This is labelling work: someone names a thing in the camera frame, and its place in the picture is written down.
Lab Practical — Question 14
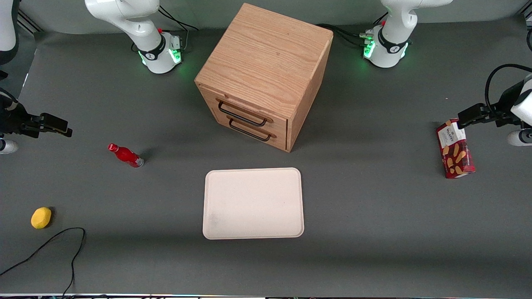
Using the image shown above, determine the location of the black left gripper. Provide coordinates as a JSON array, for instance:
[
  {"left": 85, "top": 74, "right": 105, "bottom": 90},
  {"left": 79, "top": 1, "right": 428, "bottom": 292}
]
[{"left": 458, "top": 81, "right": 525, "bottom": 130}]

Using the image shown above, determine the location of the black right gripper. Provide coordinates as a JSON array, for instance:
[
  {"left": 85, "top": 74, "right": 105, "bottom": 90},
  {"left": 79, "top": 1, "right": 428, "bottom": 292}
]
[{"left": 0, "top": 98, "right": 73, "bottom": 138}]

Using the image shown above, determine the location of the black metal drawer handle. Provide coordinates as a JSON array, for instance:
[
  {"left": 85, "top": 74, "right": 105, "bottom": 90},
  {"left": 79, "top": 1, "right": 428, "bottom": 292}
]
[
  {"left": 228, "top": 118, "right": 273, "bottom": 142},
  {"left": 217, "top": 101, "right": 268, "bottom": 127}
]

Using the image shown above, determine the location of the oak wooden drawer cabinet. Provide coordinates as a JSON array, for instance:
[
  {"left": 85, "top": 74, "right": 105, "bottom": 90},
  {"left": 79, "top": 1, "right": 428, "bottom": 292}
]
[{"left": 195, "top": 3, "right": 334, "bottom": 153}]

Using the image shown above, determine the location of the red shortbread cookie box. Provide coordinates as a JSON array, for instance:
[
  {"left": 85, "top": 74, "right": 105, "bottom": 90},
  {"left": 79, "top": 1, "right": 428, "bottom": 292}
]
[{"left": 436, "top": 118, "right": 476, "bottom": 179}]

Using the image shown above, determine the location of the small red bottle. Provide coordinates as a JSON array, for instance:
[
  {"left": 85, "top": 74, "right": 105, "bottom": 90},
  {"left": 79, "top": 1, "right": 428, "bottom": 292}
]
[{"left": 108, "top": 143, "right": 145, "bottom": 168}]

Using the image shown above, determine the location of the yellow lemon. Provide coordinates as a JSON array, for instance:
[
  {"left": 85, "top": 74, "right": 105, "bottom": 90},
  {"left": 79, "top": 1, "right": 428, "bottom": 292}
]
[{"left": 31, "top": 207, "right": 52, "bottom": 229}]

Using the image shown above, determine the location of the cream rectangular tray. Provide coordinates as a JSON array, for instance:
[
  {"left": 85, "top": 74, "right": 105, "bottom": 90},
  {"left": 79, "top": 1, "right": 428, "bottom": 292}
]
[{"left": 202, "top": 167, "right": 305, "bottom": 240}]

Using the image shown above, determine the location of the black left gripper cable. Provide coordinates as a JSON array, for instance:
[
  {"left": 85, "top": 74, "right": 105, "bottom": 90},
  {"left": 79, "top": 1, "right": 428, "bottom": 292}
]
[{"left": 484, "top": 64, "right": 532, "bottom": 115}]

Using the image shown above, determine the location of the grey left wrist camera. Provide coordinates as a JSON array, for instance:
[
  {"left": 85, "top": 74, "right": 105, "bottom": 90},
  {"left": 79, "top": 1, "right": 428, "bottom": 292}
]
[{"left": 507, "top": 129, "right": 532, "bottom": 147}]

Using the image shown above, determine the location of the thin black table cable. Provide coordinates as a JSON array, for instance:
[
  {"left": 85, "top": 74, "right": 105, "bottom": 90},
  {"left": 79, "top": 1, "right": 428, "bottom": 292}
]
[{"left": 0, "top": 227, "right": 86, "bottom": 297}]

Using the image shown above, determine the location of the black right base cable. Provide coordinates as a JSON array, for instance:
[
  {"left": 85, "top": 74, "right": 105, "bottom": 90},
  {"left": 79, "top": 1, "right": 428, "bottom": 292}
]
[{"left": 158, "top": 5, "right": 199, "bottom": 52}]

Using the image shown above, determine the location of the black base cable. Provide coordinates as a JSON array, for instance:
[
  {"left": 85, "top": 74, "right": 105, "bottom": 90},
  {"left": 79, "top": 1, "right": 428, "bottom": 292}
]
[
  {"left": 316, "top": 23, "right": 368, "bottom": 47},
  {"left": 158, "top": 5, "right": 199, "bottom": 52}
]

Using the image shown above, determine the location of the black left base cable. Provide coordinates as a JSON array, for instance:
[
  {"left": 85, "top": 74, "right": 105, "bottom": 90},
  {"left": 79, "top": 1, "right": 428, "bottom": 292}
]
[{"left": 316, "top": 23, "right": 368, "bottom": 47}]

